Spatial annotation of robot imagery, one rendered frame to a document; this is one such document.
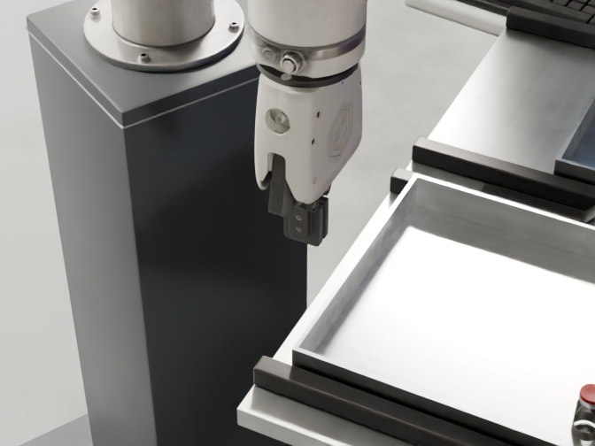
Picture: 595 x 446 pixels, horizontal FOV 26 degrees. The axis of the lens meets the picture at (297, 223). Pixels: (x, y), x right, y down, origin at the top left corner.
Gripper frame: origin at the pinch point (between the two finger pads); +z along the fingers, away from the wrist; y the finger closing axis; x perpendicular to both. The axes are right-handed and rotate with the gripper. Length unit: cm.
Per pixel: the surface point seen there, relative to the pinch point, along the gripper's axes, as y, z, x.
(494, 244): 17.9, 12.7, -10.8
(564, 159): 28.9, 9.3, -13.7
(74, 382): 50, 101, 69
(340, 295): 3.1, 10.4, -1.8
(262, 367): -7.0, 10.9, 0.5
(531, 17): 55, 11, -2
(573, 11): 71, 18, -3
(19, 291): 65, 101, 91
